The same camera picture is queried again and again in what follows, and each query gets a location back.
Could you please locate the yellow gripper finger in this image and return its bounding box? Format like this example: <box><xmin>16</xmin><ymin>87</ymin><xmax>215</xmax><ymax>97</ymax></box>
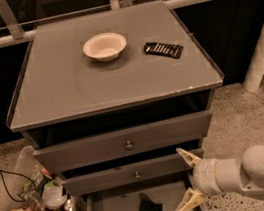
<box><xmin>176</xmin><ymin>148</ymin><xmax>200</xmax><ymax>168</ymax></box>
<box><xmin>175</xmin><ymin>188</ymin><xmax>207</xmax><ymax>211</ymax></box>

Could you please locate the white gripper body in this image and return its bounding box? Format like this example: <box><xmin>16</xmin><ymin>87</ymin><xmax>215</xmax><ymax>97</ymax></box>
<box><xmin>192</xmin><ymin>158</ymin><xmax>222</xmax><ymax>197</ymax></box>

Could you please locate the green yellow sponge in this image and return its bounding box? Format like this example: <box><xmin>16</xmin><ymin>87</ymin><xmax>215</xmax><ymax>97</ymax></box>
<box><xmin>138</xmin><ymin>200</ymin><xmax>163</xmax><ymax>211</ymax></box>

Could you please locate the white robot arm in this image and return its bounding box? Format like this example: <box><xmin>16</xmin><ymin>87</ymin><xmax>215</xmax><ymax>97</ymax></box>
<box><xmin>175</xmin><ymin>145</ymin><xmax>264</xmax><ymax>211</ymax></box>

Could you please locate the grey middle drawer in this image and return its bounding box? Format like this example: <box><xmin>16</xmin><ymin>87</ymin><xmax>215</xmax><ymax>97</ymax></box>
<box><xmin>62</xmin><ymin>153</ymin><xmax>191</xmax><ymax>196</ymax></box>

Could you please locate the grey drawer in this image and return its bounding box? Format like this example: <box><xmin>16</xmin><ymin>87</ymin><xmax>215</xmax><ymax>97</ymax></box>
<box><xmin>33</xmin><ymin>110</ymin><xmax>212</xmax><ymax>173</ymax></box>
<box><xmin>86</xmin><ymin>173</ymin><xmax>203</xmax><ymax>211</ymax></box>
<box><xmin>62</xmin><ymin>153</ymin><xmax>191</xmax><ymax>196</ymax></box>

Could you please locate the grey top drawer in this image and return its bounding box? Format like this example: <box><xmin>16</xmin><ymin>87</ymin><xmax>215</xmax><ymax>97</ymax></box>
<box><xmin>33</xmin><ymin>110</ymin><xmax>212</xmax><ymax>173</ymax></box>

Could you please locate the grey bottom drawer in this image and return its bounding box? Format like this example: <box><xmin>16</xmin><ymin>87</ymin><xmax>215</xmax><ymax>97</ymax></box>
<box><xmin>86</xmin><ymin>173</ymin><xmax>203</xmax><ymax>211</ymax></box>

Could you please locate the grey drawer cabinet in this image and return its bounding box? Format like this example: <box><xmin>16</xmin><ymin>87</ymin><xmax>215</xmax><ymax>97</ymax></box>
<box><xmin>0</xmin><ymin>0</ymin><xmax>249</xmax><ymax>211</ymax></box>

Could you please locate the black drill bit case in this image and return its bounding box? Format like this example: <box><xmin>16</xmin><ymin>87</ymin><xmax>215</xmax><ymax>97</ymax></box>
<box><xmin>143</xmin><ymin>42</ymin><xmax>184</xmax><ymax>59</ymax></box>

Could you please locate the white cup in bin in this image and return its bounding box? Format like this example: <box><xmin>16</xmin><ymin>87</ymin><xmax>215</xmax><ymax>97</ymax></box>
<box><xmin>42</xmin><ymin>186</ymin><xmax>67</xmax><ymax>210</ymax></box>

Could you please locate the white paper bowl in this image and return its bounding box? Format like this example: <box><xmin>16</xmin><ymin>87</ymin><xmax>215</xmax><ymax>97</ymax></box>
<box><xmin>82</xmin><ymin>32</ymin><xmax>127</xmax><ymax>63</ymax></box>

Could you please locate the clear plastic bin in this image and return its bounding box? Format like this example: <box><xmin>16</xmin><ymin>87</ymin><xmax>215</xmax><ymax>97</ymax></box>
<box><xmin>3</xmin><ymin>146</ymin><xmax>77</xmax><ymax>211</ymax></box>

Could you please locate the white pipe post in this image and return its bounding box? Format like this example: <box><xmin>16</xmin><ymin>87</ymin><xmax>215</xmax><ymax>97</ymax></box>
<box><xmin>227</xmin><ymin>0</ymin><xmax>264</xmax><ymax>96</ymax></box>

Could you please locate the black cable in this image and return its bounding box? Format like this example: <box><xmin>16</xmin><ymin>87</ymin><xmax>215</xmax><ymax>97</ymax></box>
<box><xmin>0</xmin><ymin>142</ymin><xmax>40</xmax><ymax>207</ymax></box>

